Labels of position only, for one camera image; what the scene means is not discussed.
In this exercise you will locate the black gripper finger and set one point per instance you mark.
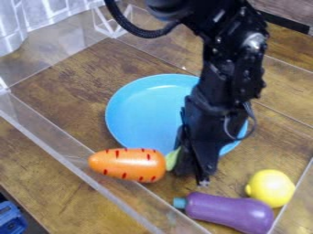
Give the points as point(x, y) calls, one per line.
point(206, 154)
point(184, 164)

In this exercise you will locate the clear acrylic enclosure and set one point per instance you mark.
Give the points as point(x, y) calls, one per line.
point(56, 82)

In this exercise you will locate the blue round tray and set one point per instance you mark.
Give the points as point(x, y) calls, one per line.
point(141, 114)

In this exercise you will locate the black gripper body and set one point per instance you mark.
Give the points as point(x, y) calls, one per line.
point(212, 128)

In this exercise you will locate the white grid curtain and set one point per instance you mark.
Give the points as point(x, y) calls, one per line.
point(22, 16)

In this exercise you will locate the orange toy carrot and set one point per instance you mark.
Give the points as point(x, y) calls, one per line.
point(136, 164)

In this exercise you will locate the yellow toy lemon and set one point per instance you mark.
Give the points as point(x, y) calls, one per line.
point(271, 187)

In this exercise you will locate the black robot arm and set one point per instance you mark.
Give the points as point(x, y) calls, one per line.
point(232, 31)

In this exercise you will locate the blue plastic object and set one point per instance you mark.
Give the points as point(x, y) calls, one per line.
point(12, 221)

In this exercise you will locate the dark baseboard strip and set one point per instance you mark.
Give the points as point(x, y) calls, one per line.
point(283, 22)

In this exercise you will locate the purple toy eggplant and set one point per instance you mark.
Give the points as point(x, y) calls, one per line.
point(243, 214)

